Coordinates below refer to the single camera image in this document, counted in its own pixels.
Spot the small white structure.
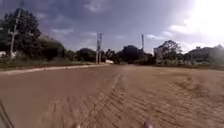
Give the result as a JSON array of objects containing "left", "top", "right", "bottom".
[{"left": 105, "top": 59, "right": 115, "bottom": 65}]

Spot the building with pitched roof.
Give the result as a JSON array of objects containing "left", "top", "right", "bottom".
[{"left": 187, "top": 44, "right": 224, "bottom": 66}]

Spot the reddish brown brick road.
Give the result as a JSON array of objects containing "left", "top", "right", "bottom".
[{"left": 0, "top": 63, "right": 224, "bottom": 128}]

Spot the tall double utility pole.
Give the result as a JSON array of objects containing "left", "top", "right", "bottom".
[{"left": 95, "top": 32, "right": 104, "bottom": 65}]

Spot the tree beside pale building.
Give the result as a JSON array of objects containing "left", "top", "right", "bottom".
[{"left": 155, "top": 39, "right": 184, "bottom": 66}]

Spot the slim utility pole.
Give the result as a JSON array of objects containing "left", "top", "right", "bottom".
[{"left": 140, "top": 33, "right": 145, "bottom": 58}]

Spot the pale concrete kerb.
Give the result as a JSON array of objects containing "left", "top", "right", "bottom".
[{"left": 0, "top": 63, "right": 111, "bottom": 76}]

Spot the row of dark trees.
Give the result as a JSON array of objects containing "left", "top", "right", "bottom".
[{"left": 65, "top": 44, "right": 156, "bottom": 66}]

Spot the utility pole with crossarms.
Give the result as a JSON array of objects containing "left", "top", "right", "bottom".
[{"left": 7, "top": 9, "right": 22, "bottom": 60}]

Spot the large dark tree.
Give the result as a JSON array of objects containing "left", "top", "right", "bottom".
[{"left": 0, "top": 7, "right": 66, "bottom": 61}]

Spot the grass verge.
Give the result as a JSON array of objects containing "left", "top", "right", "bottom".
[{"left": 0, "top": 58, "right": 98, "bottom": 71}]

